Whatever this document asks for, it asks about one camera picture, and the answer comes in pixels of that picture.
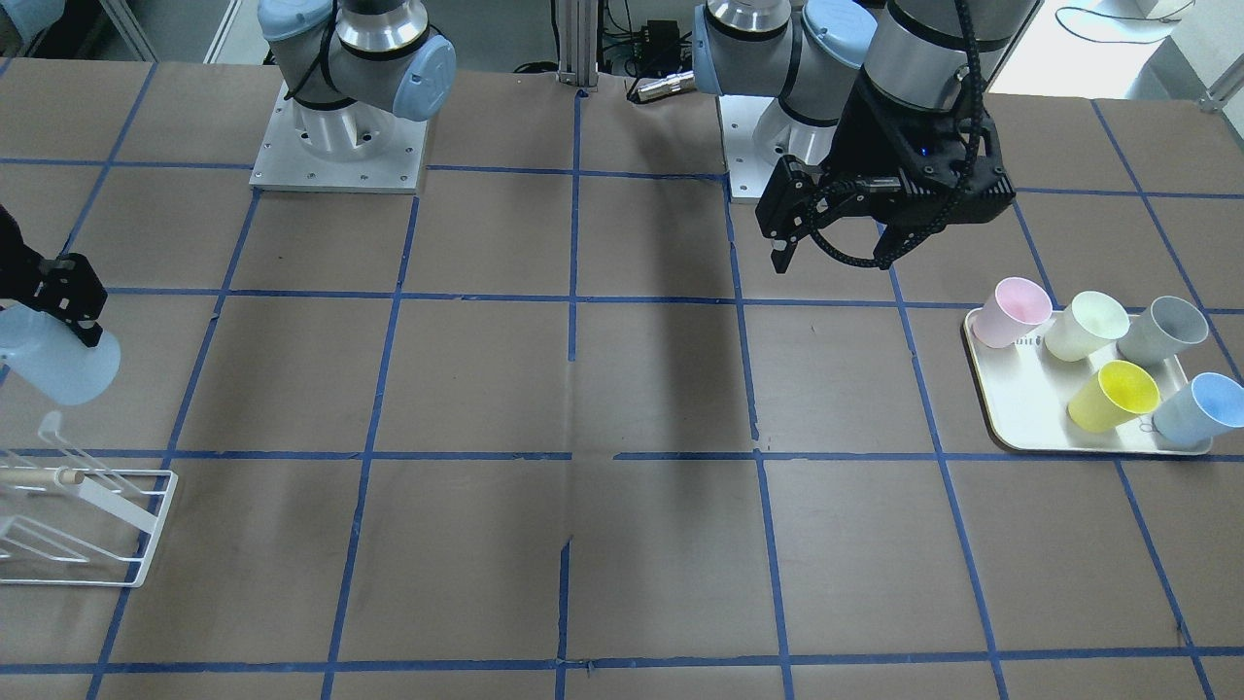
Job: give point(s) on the blue plastic cup on tray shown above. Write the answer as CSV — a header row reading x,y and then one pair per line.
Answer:
x,y
1209,405

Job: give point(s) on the aluminium frame post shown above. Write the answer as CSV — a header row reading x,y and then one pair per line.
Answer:
x,y
578,38

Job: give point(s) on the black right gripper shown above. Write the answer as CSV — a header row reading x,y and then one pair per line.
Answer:
x,y
60,288

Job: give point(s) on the white wire cup rack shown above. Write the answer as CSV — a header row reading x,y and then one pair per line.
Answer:
x,y
104,532

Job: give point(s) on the yellow plastic cup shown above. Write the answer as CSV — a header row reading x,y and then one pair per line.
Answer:
x,y
1116,394

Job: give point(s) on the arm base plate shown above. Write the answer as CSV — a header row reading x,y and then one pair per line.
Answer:
x,y
756,133
356,149

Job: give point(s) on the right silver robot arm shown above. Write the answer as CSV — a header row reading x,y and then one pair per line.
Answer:
x,y
348,66

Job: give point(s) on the light blue plastic cup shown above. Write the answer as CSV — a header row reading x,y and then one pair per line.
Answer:
x,y
44,352

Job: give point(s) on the wooden rack rod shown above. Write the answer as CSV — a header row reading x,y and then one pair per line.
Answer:
x,y
41,478

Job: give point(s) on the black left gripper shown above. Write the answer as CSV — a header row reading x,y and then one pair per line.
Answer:
x,y
868,136

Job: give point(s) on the grey plastic cup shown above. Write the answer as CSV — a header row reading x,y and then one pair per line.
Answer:
x,y
1168,326

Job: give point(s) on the white plastic tray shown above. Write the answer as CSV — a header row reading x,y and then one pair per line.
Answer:
x,y
1025,392

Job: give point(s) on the pale green plastic cup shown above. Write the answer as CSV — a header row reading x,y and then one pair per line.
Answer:
x,y
1091,321

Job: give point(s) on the pink plastic cup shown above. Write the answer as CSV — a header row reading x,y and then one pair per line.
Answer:
x,y
1016,306

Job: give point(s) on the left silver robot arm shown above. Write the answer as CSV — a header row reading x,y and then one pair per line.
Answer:
x,y
917,52

